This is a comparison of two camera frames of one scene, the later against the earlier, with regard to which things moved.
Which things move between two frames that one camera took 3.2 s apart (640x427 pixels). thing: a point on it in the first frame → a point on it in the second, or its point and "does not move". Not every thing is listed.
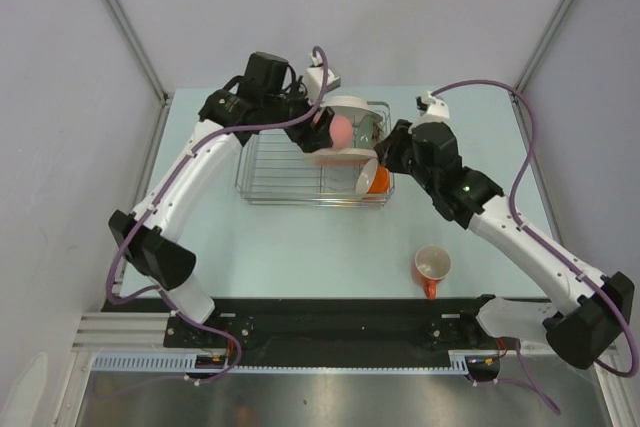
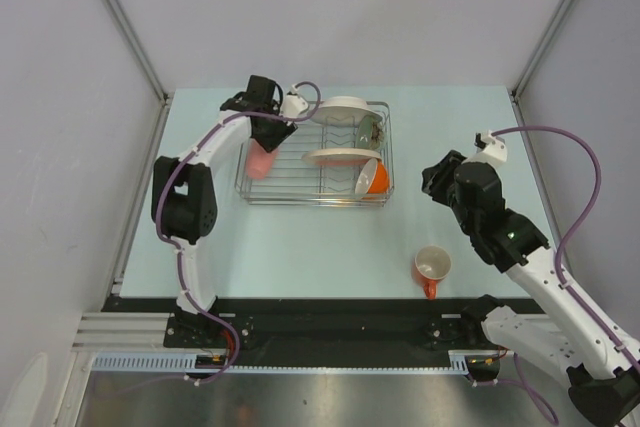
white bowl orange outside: x=373 y=180 does not move
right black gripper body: x=398 y=154 → x=441 y=185
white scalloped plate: x=355 y=106 does not move
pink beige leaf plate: x=351 y=156 does not move
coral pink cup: x=341 y=132 → x=258 y=161
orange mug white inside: x=429 y=265 does not move
